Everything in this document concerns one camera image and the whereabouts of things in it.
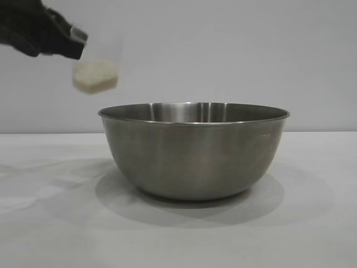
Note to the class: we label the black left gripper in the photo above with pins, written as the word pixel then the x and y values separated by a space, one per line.
pixel 25 28

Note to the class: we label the clear plastic measuring cup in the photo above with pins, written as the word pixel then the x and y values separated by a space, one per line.
pixel 97 61

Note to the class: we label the white uncooked rice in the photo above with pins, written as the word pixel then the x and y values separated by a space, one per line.
pixel 96 76

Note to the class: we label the stainless steel mixing bowl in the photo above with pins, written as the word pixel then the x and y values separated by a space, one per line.
pixel 193 153

